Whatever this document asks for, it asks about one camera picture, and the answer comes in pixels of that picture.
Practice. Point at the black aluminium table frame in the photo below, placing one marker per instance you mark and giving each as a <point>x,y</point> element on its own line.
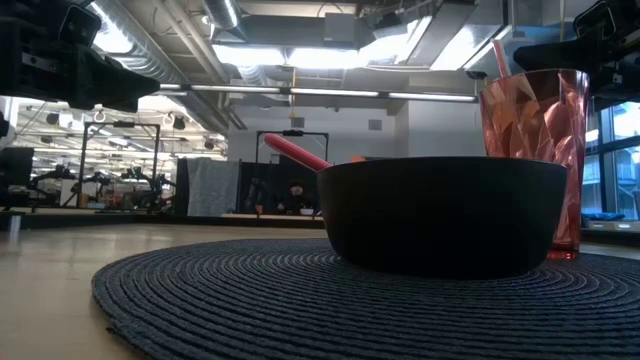
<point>150,220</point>

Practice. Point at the person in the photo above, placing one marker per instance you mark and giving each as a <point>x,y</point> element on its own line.
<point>296,197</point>

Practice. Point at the silver ventilation duct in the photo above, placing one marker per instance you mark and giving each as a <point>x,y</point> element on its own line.
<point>150,50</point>

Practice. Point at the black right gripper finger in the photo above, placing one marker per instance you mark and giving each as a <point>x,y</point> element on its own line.
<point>555,56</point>

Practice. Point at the dark round woven placemat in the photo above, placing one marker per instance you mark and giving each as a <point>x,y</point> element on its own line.
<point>250,300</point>

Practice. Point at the orange drinking straw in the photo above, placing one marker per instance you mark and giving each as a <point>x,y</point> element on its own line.
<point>501,57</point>

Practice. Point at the grey partition curtain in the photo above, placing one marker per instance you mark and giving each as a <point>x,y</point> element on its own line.
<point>212,185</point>

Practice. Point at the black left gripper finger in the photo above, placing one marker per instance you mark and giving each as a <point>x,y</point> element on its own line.
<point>110,85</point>

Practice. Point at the long ceiling light strip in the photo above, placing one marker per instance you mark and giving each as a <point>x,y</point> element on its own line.
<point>325,92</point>

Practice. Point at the orange faceted plastic tumbler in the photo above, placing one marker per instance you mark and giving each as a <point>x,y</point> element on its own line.
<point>530,125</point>

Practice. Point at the black bowl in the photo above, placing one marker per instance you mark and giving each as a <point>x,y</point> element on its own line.
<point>440,215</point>

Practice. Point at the black station frame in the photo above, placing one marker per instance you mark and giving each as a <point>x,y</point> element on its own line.
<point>82,165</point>

